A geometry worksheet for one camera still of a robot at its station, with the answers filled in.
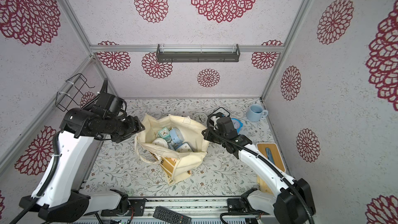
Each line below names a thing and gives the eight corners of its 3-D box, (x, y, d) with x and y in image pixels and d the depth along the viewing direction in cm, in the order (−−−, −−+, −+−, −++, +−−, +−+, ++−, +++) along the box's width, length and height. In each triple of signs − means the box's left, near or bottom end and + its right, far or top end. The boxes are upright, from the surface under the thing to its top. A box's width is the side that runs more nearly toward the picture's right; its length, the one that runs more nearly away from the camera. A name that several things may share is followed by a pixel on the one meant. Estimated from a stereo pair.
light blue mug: (248, 121, 110) (250, 114, 104) (245, 110, 116) (247, 103, 110) (265, 121, 110) (269, 114, 104) (262, 110, 116) (265, 103, 110)
